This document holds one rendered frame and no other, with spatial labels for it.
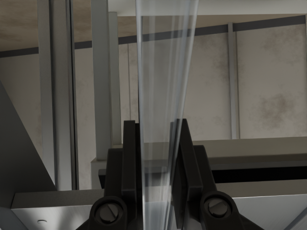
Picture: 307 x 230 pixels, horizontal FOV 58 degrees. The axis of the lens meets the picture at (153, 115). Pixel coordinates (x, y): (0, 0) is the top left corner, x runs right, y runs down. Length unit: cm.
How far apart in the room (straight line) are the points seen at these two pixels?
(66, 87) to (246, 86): 271
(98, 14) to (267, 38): 266
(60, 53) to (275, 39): 282
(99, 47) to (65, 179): 26
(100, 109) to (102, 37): 13
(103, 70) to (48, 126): 18
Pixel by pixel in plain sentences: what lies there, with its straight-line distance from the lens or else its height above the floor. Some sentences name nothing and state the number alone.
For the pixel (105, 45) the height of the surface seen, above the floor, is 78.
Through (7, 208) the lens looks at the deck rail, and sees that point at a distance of 18.
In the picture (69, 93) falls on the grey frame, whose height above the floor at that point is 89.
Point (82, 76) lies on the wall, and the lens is 351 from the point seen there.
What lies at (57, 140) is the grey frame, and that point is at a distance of 41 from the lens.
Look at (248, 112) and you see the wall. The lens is 301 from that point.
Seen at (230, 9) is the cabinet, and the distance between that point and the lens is 89.
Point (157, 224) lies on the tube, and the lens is 16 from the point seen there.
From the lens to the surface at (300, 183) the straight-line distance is 19.
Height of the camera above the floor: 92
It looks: level
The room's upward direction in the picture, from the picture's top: 178 degrees clockwise
